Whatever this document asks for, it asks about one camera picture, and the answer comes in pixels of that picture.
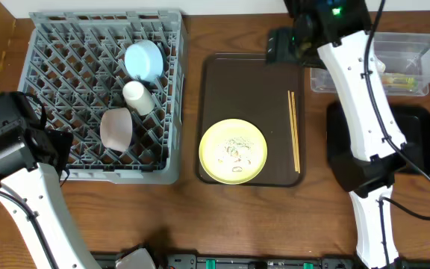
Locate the white tissue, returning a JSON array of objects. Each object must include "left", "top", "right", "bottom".
[{"left": 374, "top": 55, "right": 386, "bottom": 73}]

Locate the green yellow snack wrapper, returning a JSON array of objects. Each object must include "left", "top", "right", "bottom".
[{"left": 381, "top": 73, "right": 418, "bottom": 91}]

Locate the light blue bowl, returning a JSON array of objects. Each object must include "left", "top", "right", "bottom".
[{"left": 124, "top": 40, "right": 163, "bottom": 82}]

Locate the cream plastic cup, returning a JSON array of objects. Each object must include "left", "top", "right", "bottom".
[{"left": 122, "top": 81, "right": 155, "bottom": 116}]

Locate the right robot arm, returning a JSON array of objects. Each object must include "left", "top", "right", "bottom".
[{"left": 267, "top": 0, "right": 408, "bottom": 268}]

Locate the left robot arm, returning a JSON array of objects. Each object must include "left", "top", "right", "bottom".
[{"left": 0, "top": 92, "right": 99, "bottom": 269}]

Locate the left wooden chopstick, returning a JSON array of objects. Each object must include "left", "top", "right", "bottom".
[{"left": 287, "top": 91, "right": 297, "bottom": 172}]

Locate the wooden chopstick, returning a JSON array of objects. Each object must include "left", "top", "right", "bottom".
[
  {"left": 291, "top": 92, "right": 301, "bottom": 173},
  {"left": 287, "top": 91, "right": 297, "bottom": 172}
]

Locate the right wooden chopstick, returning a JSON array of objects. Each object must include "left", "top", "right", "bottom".
[{"left": 291, "top": 92, "right": 301, "bottom": 173}]

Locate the dark brown serving tray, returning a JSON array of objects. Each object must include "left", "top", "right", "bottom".
[{"left": 197, "top": 53, "right": 305, "bottom": 188}]

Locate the clear plastic bin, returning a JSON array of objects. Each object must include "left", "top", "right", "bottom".
[{"left": 310, "top": 31, "right": 430, "bottom": 97}]

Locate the yellow plate with food scraps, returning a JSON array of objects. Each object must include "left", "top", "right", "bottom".
[{"left": 199, "top": 119, "right": 268, "bottom": 185}]

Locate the black tray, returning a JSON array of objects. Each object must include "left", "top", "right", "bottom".
[{"left": 326, "top": 102, "right": 430, "bottom": 175}]

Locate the grey plastic dish rack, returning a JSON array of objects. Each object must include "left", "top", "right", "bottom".
[{"left": 19, "top": 10, "right": 188, "bottom": 185}]

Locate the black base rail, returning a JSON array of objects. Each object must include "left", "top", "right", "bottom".
[{"left": 92, "top": 253, "right": 430, "bottom": 269}]

